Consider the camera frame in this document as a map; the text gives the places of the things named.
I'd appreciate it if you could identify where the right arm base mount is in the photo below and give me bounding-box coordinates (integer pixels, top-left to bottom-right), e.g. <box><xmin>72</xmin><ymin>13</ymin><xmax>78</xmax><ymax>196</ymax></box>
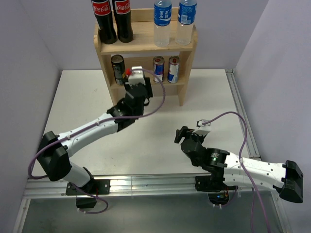
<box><xmin>194</xmin><ymin>175</ymin><xmax>238</xmax><ymax>209</ymax></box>

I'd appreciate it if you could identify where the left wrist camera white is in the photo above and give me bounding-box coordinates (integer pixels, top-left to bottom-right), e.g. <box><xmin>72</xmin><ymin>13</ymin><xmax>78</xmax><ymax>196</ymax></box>
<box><xmin>125</xmin><ymin>66</ymin><xmax>145</xmax><ymax>86</ymax></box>

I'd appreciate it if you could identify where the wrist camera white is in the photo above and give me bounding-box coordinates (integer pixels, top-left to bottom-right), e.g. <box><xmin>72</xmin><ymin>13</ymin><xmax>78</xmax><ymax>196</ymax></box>
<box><xmin>125</xmin><ymin>66</ymin><xmax>145</xmax><ymax>86</ymax></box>
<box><xmin>193</xmin><ymin>119</ymin><xmax>211</xmax><ymax>136</ymax></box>

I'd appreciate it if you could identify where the left cola bottle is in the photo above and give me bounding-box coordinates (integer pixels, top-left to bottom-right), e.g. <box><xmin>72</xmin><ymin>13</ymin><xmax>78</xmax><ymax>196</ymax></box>
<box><xmin>91</xmin><ymin>0</ymin><xmax>117</xmax><ymax>44</ymax></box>

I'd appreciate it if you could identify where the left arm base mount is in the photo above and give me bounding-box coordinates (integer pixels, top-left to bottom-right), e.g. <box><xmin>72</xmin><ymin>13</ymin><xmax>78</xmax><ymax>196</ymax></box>
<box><xmin>65</xmin><ymin>179</ymin><xmax>110</xmax><ymax>215</ymax></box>

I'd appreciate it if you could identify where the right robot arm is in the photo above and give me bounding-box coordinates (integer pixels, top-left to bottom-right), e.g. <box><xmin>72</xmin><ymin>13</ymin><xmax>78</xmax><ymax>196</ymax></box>
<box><xmin>174</xmin><ymin>126</ymin><xmax>303</xmax><ymax>203</ymax></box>

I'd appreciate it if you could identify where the aluminium rail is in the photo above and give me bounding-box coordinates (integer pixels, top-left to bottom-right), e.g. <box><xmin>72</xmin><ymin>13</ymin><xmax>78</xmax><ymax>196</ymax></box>
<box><xmin>23</xmin><ymin>171</ymin><xmax>279</xmax><ymax>199</ymax></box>
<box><xmin>225</xmin><ymin>69</ymin><xmax>261</xmax><ymax>160</ymax></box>

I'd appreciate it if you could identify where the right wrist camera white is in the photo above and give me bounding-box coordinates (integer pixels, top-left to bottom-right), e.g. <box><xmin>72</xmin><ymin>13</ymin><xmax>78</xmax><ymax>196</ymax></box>
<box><xmin>193</xmin><ymin>119</ymin><xmax>211</xmax><ymax>136</ymax></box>

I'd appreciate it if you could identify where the right cola bottle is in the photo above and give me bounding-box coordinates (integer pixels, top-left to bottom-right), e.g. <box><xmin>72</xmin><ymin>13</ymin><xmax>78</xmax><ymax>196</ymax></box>
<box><xmin>112</xmin><ymin>0</ymin><xmax>133</xmax><ymax>43</ymax></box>

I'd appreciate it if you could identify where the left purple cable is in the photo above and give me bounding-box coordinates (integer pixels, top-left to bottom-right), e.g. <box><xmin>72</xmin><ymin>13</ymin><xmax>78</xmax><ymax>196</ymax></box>
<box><xmin>28</xmin><ymin>68</ymin><xmax>166</xmax><ymax>214</ymax></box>

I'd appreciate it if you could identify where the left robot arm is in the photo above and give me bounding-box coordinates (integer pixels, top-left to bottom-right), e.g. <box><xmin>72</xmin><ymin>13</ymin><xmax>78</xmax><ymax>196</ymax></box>
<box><xmin>37</xmin><ymin>78</ymin><xmax>153</xmax><ymax>192</ymax></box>

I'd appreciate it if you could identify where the silver blue can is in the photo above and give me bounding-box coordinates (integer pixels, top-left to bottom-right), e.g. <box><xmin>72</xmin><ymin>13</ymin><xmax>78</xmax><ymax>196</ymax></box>
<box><xmin>167</xmin><ymin>56</ymin><xmax>180</xmax><ymax>83</ymax></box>
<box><xmin>153</xmin><ymin>56</ymin><xmax>165</xmax><ymax>83</ymax></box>

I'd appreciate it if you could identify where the aluminium rail right side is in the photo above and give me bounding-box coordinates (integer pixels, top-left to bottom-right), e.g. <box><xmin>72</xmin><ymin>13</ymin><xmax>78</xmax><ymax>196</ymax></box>
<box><xmin>225</xmin><ymin>69</ymin><xmax>261</xmax><ymax>160</ymax></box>

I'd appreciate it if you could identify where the black can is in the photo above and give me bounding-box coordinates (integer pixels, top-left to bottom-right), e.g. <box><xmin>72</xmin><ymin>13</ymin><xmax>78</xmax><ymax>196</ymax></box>
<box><xmin>111</xmin><ymin>54</ymin><xmax>126</xmax><ymax>85</ymax></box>

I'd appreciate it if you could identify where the aluminium rail front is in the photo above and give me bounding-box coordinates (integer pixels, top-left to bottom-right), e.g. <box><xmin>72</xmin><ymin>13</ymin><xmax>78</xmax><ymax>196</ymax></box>
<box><xmin>23</xmin><ymin>171</ymin><xmax>279</xmax><ymax>199</ymax></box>

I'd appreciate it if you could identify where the water bottle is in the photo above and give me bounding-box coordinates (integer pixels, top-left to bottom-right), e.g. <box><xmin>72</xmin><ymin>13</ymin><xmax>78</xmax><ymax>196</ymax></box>
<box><xmin>154</xmin><ymin>0</ymin><xmax>172</xmax><ymax>47</ymax></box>
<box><xmin>175</xmin><ymin>0</ymin><xmax>197</xmax><ymax>46</ymax></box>

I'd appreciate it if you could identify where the wooden two-tier shelf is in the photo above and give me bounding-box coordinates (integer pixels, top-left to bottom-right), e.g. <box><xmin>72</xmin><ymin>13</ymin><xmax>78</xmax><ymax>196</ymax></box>
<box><xmin>94</xmin><ymin>7</ymin><xmax>198</xmax><ymax>106</ymax></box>

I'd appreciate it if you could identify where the cola bottle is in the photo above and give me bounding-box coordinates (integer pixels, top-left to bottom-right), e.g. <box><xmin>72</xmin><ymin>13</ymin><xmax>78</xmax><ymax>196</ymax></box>
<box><xmin>91</xmin><ymin>0</ymin><xmax>117</xmax><ymax>44</ymax></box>
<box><xmin>112</xmin><ymin>0</ymin><xmax>133</xmax><ymax>43</ymax></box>

